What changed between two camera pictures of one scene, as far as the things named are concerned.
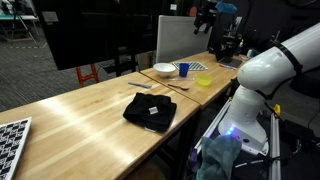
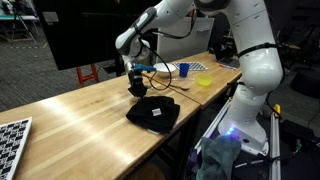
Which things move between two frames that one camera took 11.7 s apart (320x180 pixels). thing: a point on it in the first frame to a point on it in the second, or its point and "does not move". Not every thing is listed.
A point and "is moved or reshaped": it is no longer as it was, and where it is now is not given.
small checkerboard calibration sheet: x=193 y=66 does not move
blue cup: x=184 y=69 does not move
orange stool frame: x=82 y=78 does not move
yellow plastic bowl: x=204 y=80 does not move
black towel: x=151 y=112 is moved or reshaped
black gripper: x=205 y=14 to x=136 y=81
